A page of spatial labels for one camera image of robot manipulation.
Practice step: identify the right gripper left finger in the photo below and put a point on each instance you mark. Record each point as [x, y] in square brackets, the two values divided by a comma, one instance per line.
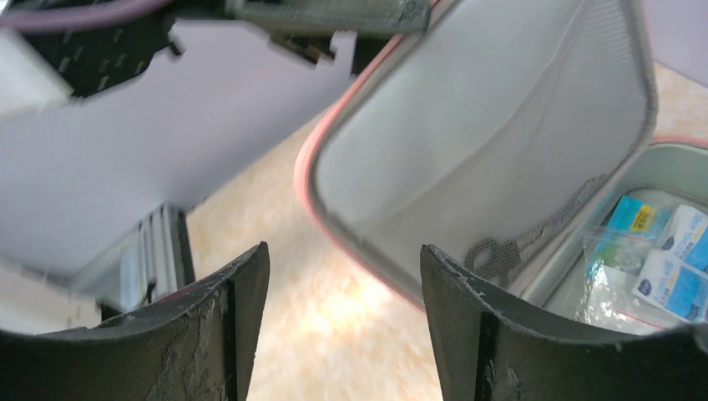
[198, 343]

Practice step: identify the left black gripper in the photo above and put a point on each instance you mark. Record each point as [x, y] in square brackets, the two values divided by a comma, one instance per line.
[97, 45]

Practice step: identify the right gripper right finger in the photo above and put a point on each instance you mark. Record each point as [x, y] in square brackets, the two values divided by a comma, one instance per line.
[491, 345]

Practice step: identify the white gauze packet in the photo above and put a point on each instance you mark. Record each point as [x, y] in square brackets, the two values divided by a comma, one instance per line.
[608, 302]

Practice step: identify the teal topped swab packet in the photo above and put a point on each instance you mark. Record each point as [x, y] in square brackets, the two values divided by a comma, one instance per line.
[624, 240]

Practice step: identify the blue bandage strip packet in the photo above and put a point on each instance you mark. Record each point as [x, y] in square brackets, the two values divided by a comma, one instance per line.
[674, 274]

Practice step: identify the pink medicine kit case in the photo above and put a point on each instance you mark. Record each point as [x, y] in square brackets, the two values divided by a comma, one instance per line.
[500, 136]

